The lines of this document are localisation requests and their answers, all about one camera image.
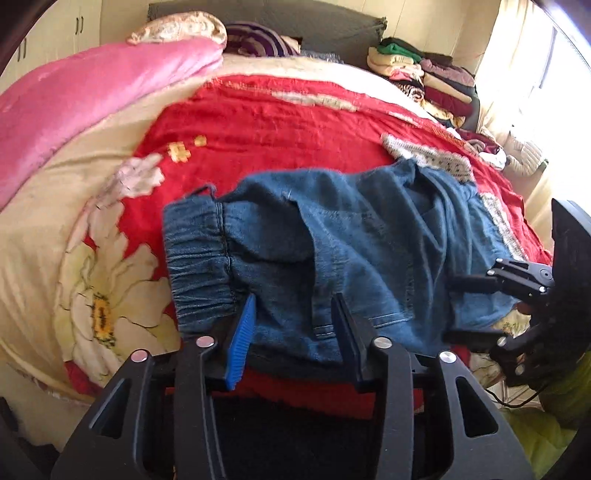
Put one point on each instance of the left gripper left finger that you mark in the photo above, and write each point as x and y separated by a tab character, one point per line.
238	341

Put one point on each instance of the red floral bedspread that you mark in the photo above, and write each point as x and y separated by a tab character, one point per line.
293	191

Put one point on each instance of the floral satin pillow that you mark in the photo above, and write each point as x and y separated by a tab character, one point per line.
180	27

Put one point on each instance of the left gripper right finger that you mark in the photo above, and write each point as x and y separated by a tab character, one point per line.
353	340

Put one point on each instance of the cream bed sheet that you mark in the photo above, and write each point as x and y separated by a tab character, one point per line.
69	221

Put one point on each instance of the blue denim lace-trimmed pants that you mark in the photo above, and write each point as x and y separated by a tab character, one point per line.
388	239

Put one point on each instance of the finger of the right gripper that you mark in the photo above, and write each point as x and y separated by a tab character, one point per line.
475	284
475	341

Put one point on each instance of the pile of folded clothes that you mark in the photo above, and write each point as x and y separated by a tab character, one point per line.
446	91

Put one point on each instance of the grey padded headboard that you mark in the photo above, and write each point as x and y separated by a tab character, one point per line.
323	27

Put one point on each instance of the white wardrobe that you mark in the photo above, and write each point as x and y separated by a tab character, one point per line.
66	28

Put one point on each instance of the pink quilt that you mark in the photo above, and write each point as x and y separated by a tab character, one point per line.
51	104

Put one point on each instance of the purple striped pillow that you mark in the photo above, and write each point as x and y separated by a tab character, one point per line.
253	40

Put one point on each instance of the white padded jacket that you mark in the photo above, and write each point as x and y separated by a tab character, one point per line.
523	159

